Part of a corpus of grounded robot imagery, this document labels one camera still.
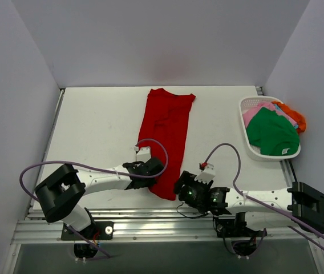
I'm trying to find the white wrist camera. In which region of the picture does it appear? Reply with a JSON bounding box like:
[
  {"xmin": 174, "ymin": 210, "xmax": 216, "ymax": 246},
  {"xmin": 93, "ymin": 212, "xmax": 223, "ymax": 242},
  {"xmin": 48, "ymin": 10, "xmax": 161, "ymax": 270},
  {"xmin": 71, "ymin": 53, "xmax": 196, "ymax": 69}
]
[
  {"xmin": 195, "ymin": 162, "xmax": 216, "ymax": 184},
  {"xmin": 134, "ymin": 146, "xmax": 151, "ymax": 163}
]

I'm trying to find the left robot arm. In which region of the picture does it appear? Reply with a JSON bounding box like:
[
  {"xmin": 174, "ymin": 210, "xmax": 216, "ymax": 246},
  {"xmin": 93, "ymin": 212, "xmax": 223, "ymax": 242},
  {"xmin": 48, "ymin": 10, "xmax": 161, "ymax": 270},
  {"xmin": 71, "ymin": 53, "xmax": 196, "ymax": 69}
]
[{"xmin": 35, "ymin": 157, "xmax": 165, "ymax": 239}]

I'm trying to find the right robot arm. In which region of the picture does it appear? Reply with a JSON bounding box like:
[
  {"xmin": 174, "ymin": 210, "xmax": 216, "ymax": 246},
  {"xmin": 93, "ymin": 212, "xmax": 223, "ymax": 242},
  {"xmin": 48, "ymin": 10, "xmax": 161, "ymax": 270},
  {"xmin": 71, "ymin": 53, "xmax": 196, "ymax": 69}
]
[{"xmin": 174, "ymin": 171, "xmax": 324, "ymax": 236}]

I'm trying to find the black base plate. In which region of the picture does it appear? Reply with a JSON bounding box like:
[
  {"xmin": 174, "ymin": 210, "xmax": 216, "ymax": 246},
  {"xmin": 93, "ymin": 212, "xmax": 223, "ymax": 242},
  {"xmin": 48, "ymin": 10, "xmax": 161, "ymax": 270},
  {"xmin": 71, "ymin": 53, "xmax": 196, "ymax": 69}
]
[
  {"xmin": 213, "ymin": 217, "xmax": 267, "ymax": 238},
  {"xmin": 60, "ymin": 221, "xmax": 114, "ymax": 241}
]

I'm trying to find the light blue t-shirt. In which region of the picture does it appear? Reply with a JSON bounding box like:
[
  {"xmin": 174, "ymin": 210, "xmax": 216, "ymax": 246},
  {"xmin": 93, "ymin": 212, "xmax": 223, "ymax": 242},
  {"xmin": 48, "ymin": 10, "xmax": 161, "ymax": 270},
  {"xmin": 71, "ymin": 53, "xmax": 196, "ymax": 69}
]
[{"xmin": 274, "ymin": 104, "xmax": 298, "ymax": 128}]

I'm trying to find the red t-shirt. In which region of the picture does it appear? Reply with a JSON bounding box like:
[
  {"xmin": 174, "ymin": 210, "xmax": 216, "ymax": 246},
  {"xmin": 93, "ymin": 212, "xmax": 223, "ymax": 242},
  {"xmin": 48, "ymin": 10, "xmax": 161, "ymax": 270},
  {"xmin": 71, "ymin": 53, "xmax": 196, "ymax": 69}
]
[{"xmin": 138, "ymin": 88, "xmax": 196, "ymax": 201}]

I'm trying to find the white laundry basket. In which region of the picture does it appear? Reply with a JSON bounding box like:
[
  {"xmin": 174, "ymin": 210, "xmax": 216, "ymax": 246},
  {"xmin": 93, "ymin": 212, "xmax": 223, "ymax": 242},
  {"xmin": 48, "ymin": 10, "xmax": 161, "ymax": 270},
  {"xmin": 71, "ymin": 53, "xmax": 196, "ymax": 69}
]
[{"xmin": 238, "ymin": 96, "xmax": 301, "ymax": 162}]

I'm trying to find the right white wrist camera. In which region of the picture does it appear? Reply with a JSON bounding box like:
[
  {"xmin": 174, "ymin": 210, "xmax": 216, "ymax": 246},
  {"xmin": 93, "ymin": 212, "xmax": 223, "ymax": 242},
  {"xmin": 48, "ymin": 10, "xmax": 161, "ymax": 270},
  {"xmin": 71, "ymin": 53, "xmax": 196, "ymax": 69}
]
[{"xmin": 195, "ymin": 162, "xmax": 216, "ymax": 184}]

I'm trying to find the green t-shirt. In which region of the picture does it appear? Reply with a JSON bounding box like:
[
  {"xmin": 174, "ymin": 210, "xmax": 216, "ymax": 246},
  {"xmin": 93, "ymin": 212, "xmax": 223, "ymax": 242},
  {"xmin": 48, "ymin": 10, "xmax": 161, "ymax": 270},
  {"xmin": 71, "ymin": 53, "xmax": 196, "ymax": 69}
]
[{"xmin": 246, "ymin": 108, "xmax": 300, "ymax": 156}]

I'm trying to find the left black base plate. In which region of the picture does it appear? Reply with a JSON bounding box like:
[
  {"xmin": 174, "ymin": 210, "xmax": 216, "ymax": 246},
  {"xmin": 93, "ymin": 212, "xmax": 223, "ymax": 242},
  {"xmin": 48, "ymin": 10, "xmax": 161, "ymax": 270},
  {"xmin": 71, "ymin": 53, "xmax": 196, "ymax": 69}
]
[{"xmin": 60, "ymin": 221, "xmax": 114, "ymax": 241}]

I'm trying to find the pink t-shirt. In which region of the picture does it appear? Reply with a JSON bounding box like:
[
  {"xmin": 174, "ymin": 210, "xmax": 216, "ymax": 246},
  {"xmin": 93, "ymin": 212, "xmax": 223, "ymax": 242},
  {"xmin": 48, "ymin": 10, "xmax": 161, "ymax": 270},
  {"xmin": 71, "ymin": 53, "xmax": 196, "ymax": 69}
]
[{"xmin": 242, "ymin": 102, "xmax": 276, "ymax": 127}]

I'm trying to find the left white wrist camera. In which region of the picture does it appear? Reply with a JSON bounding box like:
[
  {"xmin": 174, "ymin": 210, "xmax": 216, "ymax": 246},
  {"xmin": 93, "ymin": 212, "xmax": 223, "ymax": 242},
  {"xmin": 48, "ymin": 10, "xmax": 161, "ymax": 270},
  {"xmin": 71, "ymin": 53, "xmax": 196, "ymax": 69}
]
[{"xmin": 134, "ymin": 146, "xmax": 151, "ymax": 163}]

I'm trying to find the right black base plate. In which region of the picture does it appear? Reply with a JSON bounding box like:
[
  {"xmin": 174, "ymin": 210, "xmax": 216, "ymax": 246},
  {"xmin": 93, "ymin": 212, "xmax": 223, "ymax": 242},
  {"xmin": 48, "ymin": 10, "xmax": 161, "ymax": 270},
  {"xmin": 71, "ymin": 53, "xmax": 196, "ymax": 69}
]
[{"xmin": 213, "ymin": 217, "xmax": 267, "ymax": 238}]

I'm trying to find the aluminium rail frame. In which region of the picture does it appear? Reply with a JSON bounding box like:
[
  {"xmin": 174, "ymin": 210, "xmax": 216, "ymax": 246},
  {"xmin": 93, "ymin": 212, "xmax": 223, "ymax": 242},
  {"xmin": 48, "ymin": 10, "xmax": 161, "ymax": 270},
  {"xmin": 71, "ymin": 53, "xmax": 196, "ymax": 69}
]
[{"xmin": 10, "ymin": 88, "xmax": 321, "ymax": 245}]

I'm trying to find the orange t-shirt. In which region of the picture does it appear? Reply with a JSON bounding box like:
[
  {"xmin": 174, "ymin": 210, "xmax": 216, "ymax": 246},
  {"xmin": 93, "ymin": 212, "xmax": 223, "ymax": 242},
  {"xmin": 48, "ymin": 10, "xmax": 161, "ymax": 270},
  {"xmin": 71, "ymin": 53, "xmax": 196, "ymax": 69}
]
[{"xmin": 273, "ymin": 101, "xmax": 306, "ymax": 134}]

